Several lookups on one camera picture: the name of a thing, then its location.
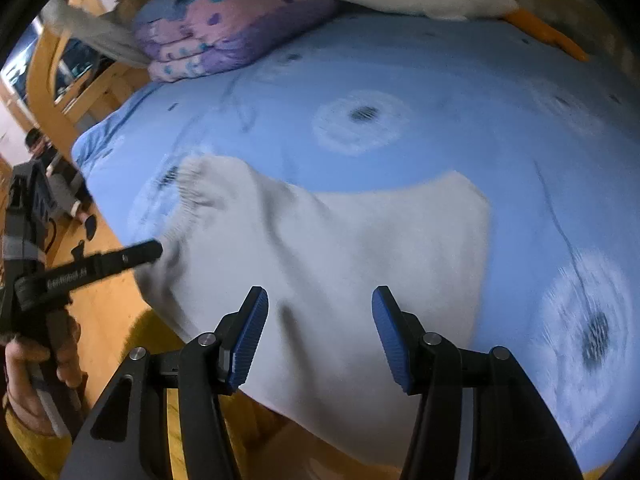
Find wooden bed frame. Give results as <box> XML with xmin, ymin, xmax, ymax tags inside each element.
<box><xmin>24</xmin><ymin>0</ymin><xmax>153</xmax><ymax>153</ymax></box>

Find blue floral bedsheet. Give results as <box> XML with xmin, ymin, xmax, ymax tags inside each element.
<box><xmin>72</xmin><ymin>10</ymin><xmax>637</xmax><ymax>477</ymax></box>

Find grey pants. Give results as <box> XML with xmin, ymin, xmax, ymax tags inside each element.
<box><xmin>134</xmin><ymin>155</ymin><xmax>494</xmax><ymax>467</ymax></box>

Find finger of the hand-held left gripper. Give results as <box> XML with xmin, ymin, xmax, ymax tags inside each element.
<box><xmin>75</xmin><ymin>239</ymin><xmax>164</xmax><ymax>282</ymax></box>

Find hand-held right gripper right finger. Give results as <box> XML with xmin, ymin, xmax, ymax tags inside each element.
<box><xmin>371</xmin><ymin>285</ymin><xmax>585</xmax><ymax>480</ymax></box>

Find folded purple dotted quilt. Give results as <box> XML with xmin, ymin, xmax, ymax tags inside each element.
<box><xmin>132</xmin><ymin>0</ymin><xmax>347</xmax><ymax>84</ymax></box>

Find person's left hand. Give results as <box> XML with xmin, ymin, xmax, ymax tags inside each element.
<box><xmin>4</xmin><ymin>309</ymin><xmax>85</xmax><ymax>436</ymax></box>

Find grey cloth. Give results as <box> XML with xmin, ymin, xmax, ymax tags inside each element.
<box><xmin>42</xmin><ymin>0</ymin><xmax>149</xmax><ymax>69</ymax></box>

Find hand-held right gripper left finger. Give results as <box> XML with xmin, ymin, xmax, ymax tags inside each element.
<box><xmin>59</xmin><ymin>285</ymin><xmax>270</xmax><ymax>480</ymax></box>

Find person's left forearm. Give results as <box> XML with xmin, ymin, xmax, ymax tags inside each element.
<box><xmin>2</xmin><ymin>395</ymin><xmax>77</xmax><ymax>480</ymax></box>

